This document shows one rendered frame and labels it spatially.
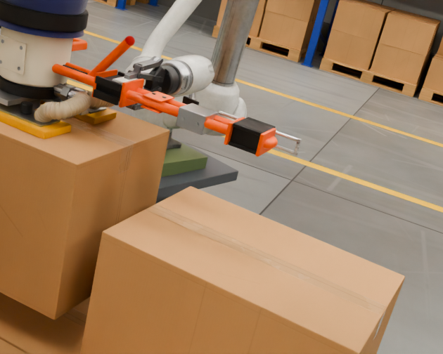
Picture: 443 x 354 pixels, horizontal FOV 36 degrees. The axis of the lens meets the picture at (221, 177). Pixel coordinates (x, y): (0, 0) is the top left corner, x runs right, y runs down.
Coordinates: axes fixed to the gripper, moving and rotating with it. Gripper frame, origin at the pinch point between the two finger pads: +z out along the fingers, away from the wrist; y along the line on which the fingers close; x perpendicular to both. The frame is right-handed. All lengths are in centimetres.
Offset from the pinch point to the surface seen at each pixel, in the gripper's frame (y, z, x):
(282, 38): 94, -703, 208
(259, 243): 25.9, -6.0, -40.1
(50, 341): 66, 11, 1
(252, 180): 119, -273, 54
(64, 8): -14.7, 4.3, 16.6
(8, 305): 66, 7, 19
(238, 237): 25.9, -4.4, -35.2
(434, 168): 118, -448, -41
